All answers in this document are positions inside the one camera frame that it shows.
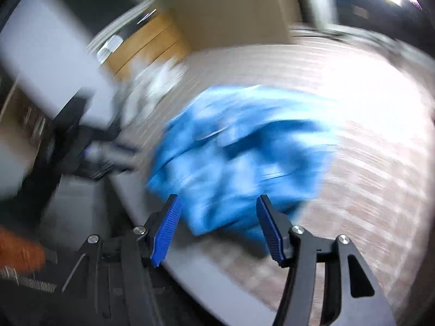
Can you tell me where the orange cloth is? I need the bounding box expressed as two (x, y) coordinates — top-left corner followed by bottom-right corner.
(0, 227), (46, 274)

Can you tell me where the white crumpled cloth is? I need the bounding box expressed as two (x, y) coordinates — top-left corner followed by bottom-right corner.
(122, 59), (187, 126)

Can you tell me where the checked beige blanket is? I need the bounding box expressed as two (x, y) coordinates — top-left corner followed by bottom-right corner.
(112, 37), (435, 313)

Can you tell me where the beige wardrobe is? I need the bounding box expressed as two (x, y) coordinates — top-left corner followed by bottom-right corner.
(158, 0), (301, 55)

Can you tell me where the coiled metal cable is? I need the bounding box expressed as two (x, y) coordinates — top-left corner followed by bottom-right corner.
(0, 267), (58, 293)

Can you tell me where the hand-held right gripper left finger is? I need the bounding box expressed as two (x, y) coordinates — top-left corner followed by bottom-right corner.
(61, 193), (183, 326)

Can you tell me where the wooden cabinet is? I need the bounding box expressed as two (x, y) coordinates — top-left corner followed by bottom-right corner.
(102, 12), (191, 79)

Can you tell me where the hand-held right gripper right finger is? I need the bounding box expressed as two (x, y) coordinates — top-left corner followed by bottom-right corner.
(256, 194), (396, 326)

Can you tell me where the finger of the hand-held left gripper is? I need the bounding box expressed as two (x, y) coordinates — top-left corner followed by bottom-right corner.
(91, 162), (136, 181)
(86, 142), (140, 164)

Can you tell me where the blue work coat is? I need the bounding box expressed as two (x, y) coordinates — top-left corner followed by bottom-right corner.
(145, 84), (340, 245)

